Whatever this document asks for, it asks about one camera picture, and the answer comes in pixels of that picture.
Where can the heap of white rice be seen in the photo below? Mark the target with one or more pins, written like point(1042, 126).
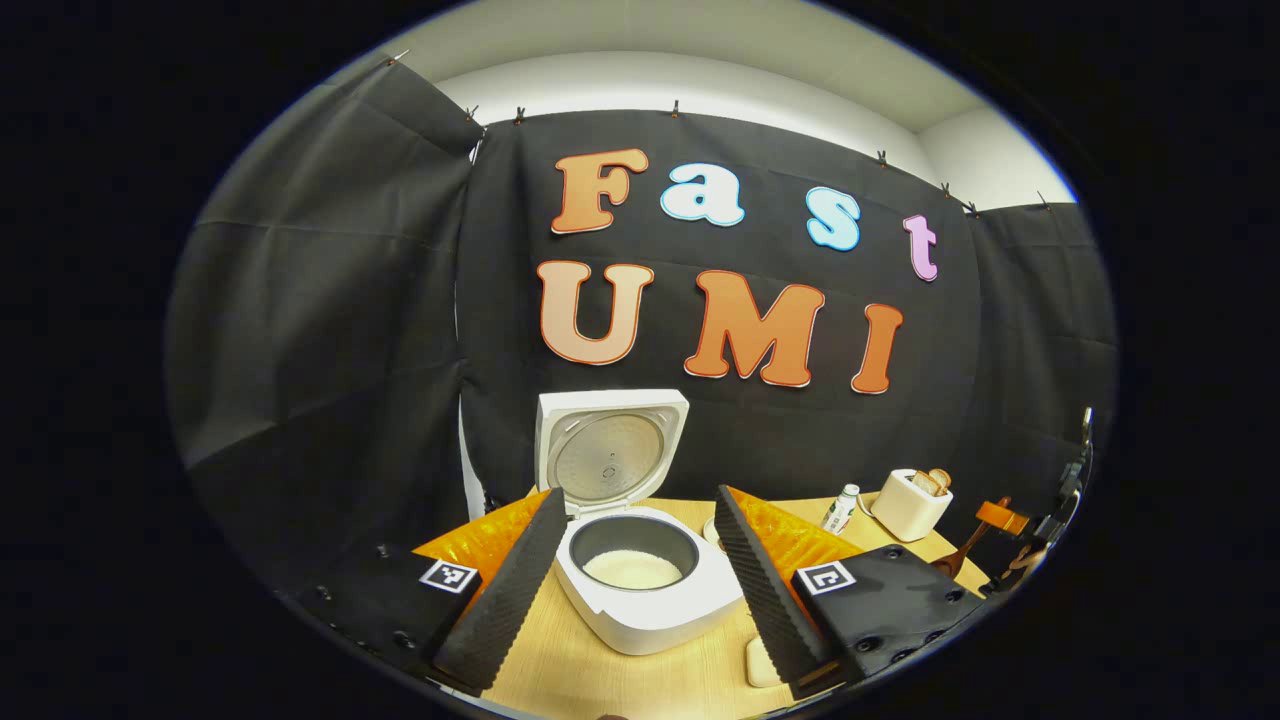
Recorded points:
point(632, 568)

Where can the cream toaster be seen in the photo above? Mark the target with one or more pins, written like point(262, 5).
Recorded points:
point(905, 515)

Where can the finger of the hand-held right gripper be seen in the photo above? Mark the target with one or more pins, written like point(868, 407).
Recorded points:
point(1002, 515)

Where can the toasted bread slice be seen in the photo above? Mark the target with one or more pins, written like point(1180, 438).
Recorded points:
point(941, 478)
point(924, 483)

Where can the white round plate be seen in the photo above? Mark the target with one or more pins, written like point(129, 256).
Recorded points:
point(711, 532)

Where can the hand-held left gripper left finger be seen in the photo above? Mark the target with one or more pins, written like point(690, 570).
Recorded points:
point(515, 590)

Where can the white drink bottle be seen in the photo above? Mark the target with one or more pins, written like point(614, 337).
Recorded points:
point(841, 508)

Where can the white rice cooker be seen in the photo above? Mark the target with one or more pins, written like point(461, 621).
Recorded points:
point(640, 620)

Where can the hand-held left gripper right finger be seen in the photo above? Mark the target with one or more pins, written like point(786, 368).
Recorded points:
point(755, 590)

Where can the brown wooden spoon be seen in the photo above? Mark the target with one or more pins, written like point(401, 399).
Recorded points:
point(955, 560)

